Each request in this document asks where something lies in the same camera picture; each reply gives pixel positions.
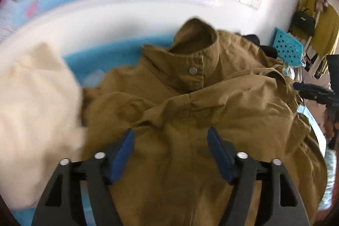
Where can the black handbag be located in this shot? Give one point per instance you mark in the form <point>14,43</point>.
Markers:
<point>303,23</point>

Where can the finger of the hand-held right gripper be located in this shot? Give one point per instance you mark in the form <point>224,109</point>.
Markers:
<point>309,88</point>

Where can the black garment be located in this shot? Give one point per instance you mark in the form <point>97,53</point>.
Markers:
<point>267,51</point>

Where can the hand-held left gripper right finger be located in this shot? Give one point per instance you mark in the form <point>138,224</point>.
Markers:
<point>219,154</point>

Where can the patterned hanging garment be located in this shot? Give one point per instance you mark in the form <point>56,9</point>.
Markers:
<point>316,64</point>

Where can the teal plastic basket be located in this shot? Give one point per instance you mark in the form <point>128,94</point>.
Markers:
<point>286,46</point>

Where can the cream pillow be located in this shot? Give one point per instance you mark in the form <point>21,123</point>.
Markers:
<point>34,109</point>

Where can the person's right hand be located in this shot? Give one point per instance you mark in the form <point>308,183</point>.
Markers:
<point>329,128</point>

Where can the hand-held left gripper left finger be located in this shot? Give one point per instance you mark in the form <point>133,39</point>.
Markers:
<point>121,154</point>

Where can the blue floral bedsheet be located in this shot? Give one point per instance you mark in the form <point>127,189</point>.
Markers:
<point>87,64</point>

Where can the brown jacket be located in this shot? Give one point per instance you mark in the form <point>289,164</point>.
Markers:
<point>185,109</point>

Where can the yellow hanging sweater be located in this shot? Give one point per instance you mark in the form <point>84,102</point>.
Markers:
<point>325,30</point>

